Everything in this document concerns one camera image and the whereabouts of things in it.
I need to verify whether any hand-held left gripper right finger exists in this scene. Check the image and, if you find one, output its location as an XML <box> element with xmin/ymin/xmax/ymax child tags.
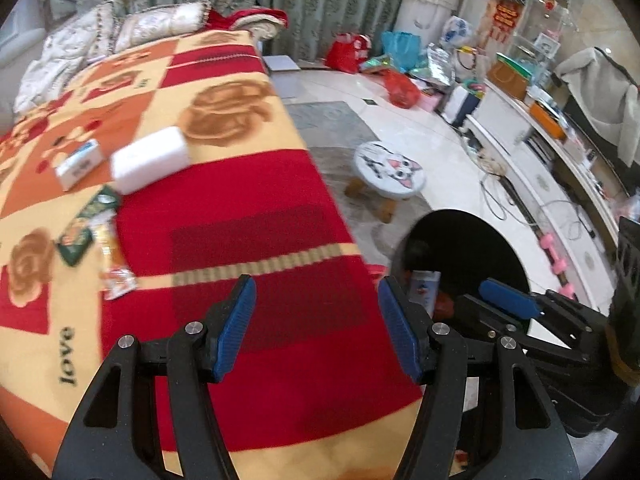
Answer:
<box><xmin>377</xmin><ymin>276</ymin><xmax>581</xmax><ymax>480</ymax></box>

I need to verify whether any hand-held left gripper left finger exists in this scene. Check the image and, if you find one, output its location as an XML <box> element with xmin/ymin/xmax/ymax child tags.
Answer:
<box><xmin>51</xmin><ymin>274</ymin><xmax>258</xmax><ymax>480</ymax></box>

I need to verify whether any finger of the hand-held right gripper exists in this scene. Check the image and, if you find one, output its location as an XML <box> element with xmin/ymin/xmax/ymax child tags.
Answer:
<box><xmin>478</xmin><ymin>279</ymin><xmax>609</xmax><ymax>352</ymax></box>
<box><xmin>451</xmin><ymin>293</ymin><xmax>572</xmax><ymax>357</ymax></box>

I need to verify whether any white blue carton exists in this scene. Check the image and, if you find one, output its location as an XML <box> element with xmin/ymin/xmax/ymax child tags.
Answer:
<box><xmin>410</xmin><ymin>270</ymin><xmax>442</xmax><ymax>317</ymax></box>

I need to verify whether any black trash bin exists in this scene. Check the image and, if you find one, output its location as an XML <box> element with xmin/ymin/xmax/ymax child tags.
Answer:
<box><xmin>389</xmin><ymin>209</ymin><xmax>531</xmax><ymax>346</ymax></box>

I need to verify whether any pink dumbbell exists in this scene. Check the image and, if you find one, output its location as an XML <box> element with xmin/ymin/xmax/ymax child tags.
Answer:
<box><xmin>539</xmin><ymin>232</ymin><xmax>578</xmax><ymax>298</ymax></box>

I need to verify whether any red yellow printed blanket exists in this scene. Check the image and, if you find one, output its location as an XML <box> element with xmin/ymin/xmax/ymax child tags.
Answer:
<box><xmin>0</xmin><ymin>30</ymin><xmax>426</xmax><ymax>480</ymax></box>

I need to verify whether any white tv stand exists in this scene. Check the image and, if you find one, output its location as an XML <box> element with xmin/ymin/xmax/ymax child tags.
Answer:
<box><xmin>465</xmin><ymin>80</ymin><xmax>621</xmax><ymax>321</ymax></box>

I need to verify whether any orange snack wrapper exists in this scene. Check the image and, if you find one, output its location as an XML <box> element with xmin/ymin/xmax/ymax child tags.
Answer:
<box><xmin>95</xmin><ymin>211</ymin><xmax>137</xmax><ymax>301</ymax></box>

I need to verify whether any cat print stool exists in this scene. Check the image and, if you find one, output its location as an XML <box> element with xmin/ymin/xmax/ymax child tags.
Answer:
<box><xmin>345</xmin><ymin>141</ymin><xmax>427</xmax><ymax>223</ymax></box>

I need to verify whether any dark green packet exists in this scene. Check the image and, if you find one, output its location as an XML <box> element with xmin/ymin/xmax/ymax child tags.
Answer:
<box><xmin>56</xmin><ymin>186</ymin><xmax>123</xmax><ymax>267</ymax></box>

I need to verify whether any orange box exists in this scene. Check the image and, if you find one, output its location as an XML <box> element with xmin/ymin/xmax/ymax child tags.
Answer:
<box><xmin>529</xmin><ymin>101</ymin><xmax>568</xmax><ymax>141</ymax></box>

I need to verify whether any black television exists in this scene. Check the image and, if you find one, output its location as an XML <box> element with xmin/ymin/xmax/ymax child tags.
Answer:
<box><xmin>562</xmin><ymin>75</ymin><xmax>640</xmax><ymax>196</ymax></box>

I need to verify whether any white foam block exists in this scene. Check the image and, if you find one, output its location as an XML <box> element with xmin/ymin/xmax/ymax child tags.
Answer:
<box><xmin>110</xmin><ymin>126</ymin><xmax>192</xmax><ymax>195</ymax></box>

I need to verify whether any white navy box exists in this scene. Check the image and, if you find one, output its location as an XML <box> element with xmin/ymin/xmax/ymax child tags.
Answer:
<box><xmin>442</xmin><ymin>85</ymin><xmax>483</xmax><ymax>128</ymax></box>

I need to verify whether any grey rug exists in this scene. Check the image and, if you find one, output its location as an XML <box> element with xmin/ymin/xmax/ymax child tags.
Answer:
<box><xmin>282</xmin><ymin>101</ymin><xmax>436</xmax><ymax>261</ymax></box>

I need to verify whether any brown cardboard box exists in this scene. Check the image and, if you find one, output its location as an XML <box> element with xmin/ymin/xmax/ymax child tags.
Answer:
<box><xmin>487</xmin><ymin>57</ymin><xmax>528</xmax><ymax>101</ymax></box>

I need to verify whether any grey cloth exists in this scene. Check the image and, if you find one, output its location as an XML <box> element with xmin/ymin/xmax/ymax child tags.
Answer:
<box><xmin>555</xmin><ymin>47</ymin><xmax>640</xmax><ymax>166</ymax></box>

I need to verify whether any small white blue box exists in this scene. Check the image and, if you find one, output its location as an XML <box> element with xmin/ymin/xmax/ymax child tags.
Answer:
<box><xmin>54</xmin><ymin>139</ymin><xmax>105</xmax><ymax>192</ymax></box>

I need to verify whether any red plastic floor bag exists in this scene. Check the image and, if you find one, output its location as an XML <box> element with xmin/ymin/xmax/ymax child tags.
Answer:
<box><xmin>382</xmin><ymin>70</ymin><xmax>421</xmax><ymax>108</ymax></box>

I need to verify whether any silver foil bag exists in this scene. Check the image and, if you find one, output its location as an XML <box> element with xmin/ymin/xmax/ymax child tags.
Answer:
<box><xmin>425</xmin><ymin>46</ymin><xmax>456</xmax><ymax>83</ymax></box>

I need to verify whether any white blue plastic bag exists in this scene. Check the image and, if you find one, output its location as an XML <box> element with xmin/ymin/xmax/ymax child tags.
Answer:
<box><xmin>442</xmin><ymin>16</ymin><xmax>476</xmax><ymax>51</ymax></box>

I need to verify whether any flat grey box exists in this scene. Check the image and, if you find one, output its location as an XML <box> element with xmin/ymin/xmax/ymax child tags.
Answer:
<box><xmin>262</xmin><ymin>54</ymin><xmax>300</xmax><ymax>73</ymax></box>

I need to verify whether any blue shopping bag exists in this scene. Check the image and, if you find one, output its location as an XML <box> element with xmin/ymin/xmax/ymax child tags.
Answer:
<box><xmin>381</xmin><ymin>30</ymin><xmax>423</xmax><ymax>71</ymax></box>

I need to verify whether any red hanging ornament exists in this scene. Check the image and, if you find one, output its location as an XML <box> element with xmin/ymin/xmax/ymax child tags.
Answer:
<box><xmin>482</xmin><ymin>0</ymin><xmax>521</xmax><ymax>46</ymax></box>

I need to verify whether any red gift bag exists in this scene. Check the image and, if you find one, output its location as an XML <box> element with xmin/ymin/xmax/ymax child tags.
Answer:
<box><xmin>325</xmin><ymin>32</ymin><xmax>372</xmax><ymax>73</ymax></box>

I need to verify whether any clear acrylic shelf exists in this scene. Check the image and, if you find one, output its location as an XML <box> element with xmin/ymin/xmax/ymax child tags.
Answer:
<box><xmin>500</xmin><ymin>0</ymin><xmax>581</xmax><ymax>76</ymax></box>

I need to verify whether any folded red blanket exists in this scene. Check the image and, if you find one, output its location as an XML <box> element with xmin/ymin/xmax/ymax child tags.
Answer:
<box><xmin>205</xmin><ymin>7</ymin><xmax>290</xmax><ymax>41</ymax></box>

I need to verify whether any embroidered white pillow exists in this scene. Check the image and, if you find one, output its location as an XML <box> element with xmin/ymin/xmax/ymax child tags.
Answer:
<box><xmin>12</xmin><ymin>2</ymin><xmax>116</xmax><ymax>116</ymax></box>
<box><xmin>112</xmin><ymin>0</ymin><xmax>211</xmax><ymax>53</ymax></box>

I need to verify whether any green patterned curtain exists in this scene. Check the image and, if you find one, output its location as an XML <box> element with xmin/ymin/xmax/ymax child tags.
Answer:
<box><xmin>50</xmin><ymin>0</ymin><xmax>416</xmax><ymax>61</ymax></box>

